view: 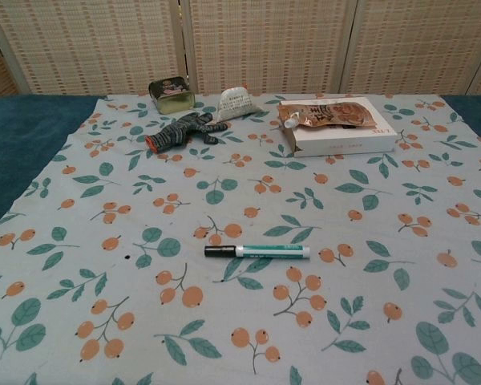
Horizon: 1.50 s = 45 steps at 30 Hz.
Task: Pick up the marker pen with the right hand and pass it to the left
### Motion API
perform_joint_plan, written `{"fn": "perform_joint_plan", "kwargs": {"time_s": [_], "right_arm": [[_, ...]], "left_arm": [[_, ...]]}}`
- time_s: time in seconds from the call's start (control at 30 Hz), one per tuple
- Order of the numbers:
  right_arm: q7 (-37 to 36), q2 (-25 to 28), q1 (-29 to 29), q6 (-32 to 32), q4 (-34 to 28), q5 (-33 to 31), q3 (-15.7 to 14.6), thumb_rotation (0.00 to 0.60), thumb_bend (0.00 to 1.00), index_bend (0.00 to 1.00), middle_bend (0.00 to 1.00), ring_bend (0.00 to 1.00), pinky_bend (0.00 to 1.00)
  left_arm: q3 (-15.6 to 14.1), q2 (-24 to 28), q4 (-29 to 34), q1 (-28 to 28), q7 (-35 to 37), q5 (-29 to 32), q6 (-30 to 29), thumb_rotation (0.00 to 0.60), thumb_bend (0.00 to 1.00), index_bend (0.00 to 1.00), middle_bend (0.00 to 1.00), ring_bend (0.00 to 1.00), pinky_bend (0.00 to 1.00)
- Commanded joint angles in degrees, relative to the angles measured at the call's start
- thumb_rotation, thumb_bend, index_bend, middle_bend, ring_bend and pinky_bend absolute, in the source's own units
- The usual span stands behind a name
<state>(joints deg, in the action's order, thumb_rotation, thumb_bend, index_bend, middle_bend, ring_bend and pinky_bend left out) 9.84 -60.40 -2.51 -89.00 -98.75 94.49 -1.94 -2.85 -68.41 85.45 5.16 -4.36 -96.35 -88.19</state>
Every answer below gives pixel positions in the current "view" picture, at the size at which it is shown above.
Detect green and white marker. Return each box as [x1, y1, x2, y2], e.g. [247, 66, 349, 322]
[232, 244, 312, 261]

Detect floral fruit print tablecloth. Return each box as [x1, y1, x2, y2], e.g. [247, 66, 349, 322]
[0, 92, 481, 385]

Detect grey striped knit glove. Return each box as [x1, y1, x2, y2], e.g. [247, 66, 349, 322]
[144, 111, 228, 154]

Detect white printed plastic packet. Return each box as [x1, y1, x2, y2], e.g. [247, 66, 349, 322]
[216, 82, 261, 122]

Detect white cardboard box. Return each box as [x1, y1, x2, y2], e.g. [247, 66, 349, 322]
[276, 95, 398, 158]

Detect brown spouted snack pouch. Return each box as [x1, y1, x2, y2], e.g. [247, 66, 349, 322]
[277, 99, 381, 130]

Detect dark metal tin box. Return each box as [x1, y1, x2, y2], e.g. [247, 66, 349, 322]
[148, 75, 196, 113]

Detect woven bamboo folding screen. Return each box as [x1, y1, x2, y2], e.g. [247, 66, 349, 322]
[0, 0, 481, 102]

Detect teal velvet table cover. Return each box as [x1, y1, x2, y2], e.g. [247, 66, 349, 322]
[0, 93, 109, 237]

